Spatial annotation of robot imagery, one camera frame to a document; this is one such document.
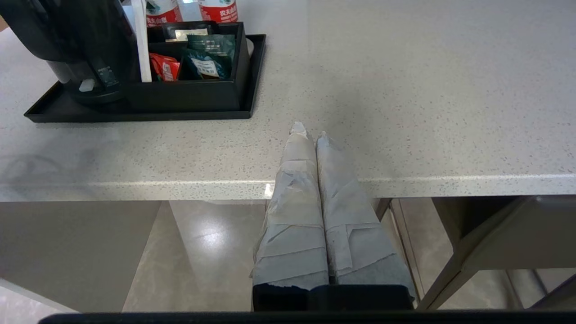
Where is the red-capped water bottle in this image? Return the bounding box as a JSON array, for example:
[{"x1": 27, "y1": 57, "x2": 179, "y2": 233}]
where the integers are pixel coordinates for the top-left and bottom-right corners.
[
  {"x1": 198, "y1": 0, "x2": 239, "y2": 24},
  {"x1": 144, "y1": 0, "x2": 185, "y2": 28}
]

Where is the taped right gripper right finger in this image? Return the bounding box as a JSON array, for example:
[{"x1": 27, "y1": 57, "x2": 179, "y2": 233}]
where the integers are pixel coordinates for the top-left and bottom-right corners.
[{"x1": 315, "y1": 131, "x2": 416, "y2": 298}]

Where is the dark chair frame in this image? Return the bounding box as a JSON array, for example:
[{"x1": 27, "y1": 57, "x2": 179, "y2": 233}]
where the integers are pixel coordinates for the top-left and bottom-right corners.
[{"x1": 373, "y1": 195, "x2": 576, "y2": 312}]

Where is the black compartment organizer box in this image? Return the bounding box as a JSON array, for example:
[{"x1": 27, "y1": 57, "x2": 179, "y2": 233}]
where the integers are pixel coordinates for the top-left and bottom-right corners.
[{"x1": 125, "y1": 21, "x2": 251, "y2": 113}]

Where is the dark sachet with white label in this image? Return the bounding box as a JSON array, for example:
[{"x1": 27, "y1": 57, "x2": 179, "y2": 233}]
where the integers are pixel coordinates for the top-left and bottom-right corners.
[{"x1": 162, "y1": 24, "x2": 213, "y2": 42}]

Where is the black electric kettle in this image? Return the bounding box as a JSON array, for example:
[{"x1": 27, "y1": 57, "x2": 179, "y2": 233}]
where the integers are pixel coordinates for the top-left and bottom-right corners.
[{"x1": 0, "y1": 0, "x2": 141, "y2": 97}]

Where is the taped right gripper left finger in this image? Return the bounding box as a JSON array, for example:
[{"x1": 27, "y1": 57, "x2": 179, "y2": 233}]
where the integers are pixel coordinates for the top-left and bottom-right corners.
[{"x1": 251, "y1": 121, "x2": 330, "y2": 289}]

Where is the red snack packet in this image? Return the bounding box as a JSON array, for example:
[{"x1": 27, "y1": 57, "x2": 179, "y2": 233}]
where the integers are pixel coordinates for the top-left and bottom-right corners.
[{"x1": 149, "y1": 52, "x2": 182, "y2": 83}]

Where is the black serving tray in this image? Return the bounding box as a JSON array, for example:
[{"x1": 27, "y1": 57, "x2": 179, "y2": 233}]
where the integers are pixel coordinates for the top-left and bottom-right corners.
[{"x1": 24, "y1": 34, "x2": 267, "y2": 124}]

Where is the long white sachet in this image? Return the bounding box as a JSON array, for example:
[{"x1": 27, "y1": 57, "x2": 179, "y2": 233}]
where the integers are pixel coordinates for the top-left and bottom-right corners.
[{"x1": 130, "y1": 0, "x2": 153, "y2": 83}]

